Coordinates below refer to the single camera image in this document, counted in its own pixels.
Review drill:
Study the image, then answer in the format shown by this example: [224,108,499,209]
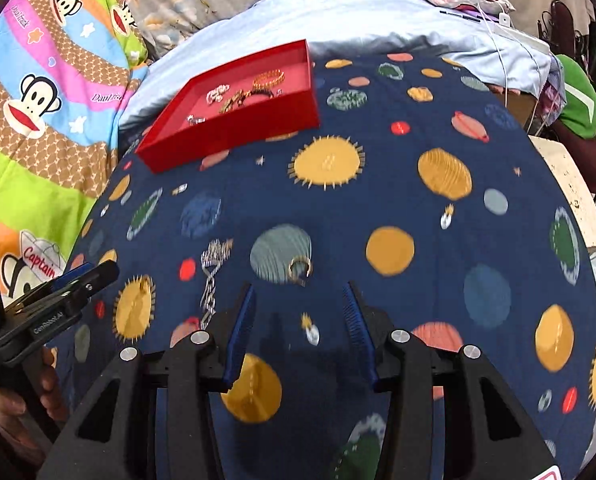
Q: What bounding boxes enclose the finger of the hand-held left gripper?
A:
[2,260,120,313]
[52,261,96,292]

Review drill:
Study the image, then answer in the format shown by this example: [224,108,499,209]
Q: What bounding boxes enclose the ring with stone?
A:
[288,256,315,287]

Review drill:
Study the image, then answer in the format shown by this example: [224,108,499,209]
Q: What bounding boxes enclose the monkey cartoon print blanket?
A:
[0,0,151,306]

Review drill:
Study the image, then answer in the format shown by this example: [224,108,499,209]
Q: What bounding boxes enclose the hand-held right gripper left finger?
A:
[36,282,257,480]

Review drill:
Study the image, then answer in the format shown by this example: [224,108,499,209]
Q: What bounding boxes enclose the cream wooden board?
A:
[530,135,596,253]

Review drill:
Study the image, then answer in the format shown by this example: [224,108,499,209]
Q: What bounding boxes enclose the white cable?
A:
[450,0,546,131]

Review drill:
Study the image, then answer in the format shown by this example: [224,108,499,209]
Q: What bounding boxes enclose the green cloth on chair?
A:
[558,54,596,141]

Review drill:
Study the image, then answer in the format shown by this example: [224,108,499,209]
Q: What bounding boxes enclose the red cardboard box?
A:
[134,39,323,175]

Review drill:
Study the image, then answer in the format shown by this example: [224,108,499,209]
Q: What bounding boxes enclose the purple patterned cloth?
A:
[535,77,566,123]

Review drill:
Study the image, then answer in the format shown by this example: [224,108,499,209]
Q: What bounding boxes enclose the gold chain bracelet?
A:
[252,71,286,92]

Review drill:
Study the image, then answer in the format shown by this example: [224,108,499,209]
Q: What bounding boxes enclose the silver flower necklace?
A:
[199,240,235,331]

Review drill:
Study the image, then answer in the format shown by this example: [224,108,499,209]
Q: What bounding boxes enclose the navy planet print blanket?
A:
[45,52,596,480]

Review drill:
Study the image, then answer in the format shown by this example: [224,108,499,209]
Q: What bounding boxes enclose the dark metal chair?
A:
[538,0,596,198]

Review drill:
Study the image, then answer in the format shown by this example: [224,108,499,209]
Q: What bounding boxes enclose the light blue duvet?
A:
[118,0,561,133]

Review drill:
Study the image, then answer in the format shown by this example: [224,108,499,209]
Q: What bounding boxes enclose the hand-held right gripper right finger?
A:
[342,281,563,480]

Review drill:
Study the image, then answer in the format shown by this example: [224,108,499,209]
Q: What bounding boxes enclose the person's left hand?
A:
[0,349,72,468]

